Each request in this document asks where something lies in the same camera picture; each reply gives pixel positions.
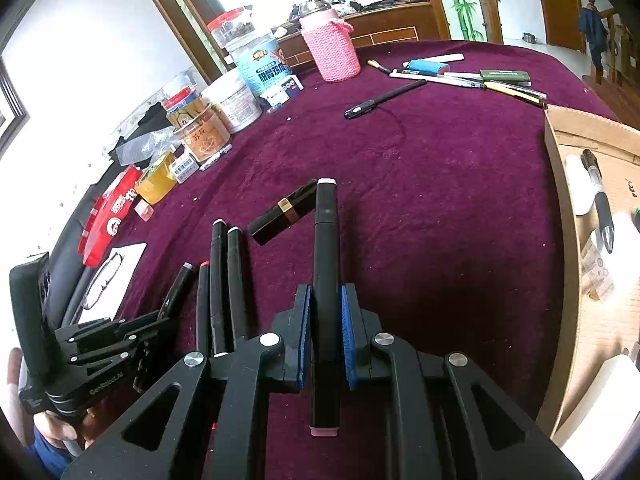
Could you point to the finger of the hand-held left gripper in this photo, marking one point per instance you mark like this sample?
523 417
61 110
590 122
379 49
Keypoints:
115 330
145 357

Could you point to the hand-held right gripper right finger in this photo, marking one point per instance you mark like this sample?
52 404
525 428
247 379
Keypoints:
352 340

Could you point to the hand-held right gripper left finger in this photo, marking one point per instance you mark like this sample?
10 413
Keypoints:
305 340

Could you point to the black marker green cap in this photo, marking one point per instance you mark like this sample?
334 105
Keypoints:
175 292

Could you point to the black marker red cap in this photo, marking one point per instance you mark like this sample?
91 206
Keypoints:
202 310

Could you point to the black marker pink caps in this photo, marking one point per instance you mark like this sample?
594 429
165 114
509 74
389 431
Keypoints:
325 260

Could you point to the black gold lipstick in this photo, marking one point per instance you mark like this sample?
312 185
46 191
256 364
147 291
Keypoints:
287 212

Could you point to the cardboard box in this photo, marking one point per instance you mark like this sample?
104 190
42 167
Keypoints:
565 310

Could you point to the person's left hand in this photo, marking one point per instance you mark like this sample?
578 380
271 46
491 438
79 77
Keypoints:
50 427

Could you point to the black rimmed glasses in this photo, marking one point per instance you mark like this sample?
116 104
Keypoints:
90 292

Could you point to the black leather case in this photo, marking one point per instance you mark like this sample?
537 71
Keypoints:
65 280

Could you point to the white card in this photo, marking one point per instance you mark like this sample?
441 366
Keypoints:
132 255

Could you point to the red packet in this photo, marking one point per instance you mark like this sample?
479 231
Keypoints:
112 210

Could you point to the pink eraser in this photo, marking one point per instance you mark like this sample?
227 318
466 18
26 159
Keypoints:
144 211

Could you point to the yellow tape roll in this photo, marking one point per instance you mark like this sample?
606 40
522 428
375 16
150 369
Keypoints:
155 180

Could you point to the maroon velvet tablecloth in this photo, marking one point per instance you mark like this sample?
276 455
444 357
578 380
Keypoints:
425 185

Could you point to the small white barcode box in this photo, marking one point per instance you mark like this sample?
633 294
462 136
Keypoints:
183 167

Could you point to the clear plastic bag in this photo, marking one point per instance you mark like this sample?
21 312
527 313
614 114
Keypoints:
142 147

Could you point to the black white pen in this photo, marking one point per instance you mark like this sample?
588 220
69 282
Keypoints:
217 156

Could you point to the black cloth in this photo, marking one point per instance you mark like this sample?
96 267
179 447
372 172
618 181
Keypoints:
152 117

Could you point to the framed picture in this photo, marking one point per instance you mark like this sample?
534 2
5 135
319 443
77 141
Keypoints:
12 100

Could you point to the yellow label jar banded lid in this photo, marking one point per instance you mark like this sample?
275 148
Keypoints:
180 100

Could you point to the black capped pen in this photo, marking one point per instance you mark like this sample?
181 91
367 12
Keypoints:
385 98

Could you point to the white plastic jar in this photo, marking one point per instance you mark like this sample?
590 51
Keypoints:
235 102

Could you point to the small white blue box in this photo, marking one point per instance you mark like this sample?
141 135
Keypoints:
285 90

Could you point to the small clear labelled bottle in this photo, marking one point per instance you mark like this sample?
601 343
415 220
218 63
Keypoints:
597 272

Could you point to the white rounded object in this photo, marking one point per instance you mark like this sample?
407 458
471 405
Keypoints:
625 232
600 400

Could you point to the white oval object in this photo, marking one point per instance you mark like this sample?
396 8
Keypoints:
577 190

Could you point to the small paintbrush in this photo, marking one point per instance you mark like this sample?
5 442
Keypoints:
380 66

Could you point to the blue label white jar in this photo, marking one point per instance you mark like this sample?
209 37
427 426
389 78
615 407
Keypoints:
260 67

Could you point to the grey pen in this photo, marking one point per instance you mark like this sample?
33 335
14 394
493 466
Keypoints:
465 81

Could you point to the black clear gel pen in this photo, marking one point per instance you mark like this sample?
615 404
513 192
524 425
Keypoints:
598 200

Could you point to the blue plastic tube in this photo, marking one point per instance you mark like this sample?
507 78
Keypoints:
425 66

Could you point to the pink knitted bottle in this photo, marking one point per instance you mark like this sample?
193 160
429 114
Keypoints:
332 52

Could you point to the white chalk stick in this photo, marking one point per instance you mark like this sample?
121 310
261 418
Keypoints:
442 58

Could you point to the yellow pen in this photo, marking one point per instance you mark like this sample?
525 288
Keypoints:
515 92

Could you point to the green flat pen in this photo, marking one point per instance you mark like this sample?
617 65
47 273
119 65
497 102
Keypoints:
505 76

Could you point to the wooden cabinet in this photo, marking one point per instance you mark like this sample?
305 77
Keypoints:
395 30

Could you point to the clear jar red lid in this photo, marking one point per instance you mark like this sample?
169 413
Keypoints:
230 30

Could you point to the wooden door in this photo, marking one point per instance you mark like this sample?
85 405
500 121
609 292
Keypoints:
557 5

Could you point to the bamboo wall poster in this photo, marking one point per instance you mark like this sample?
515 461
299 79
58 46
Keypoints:
462 0

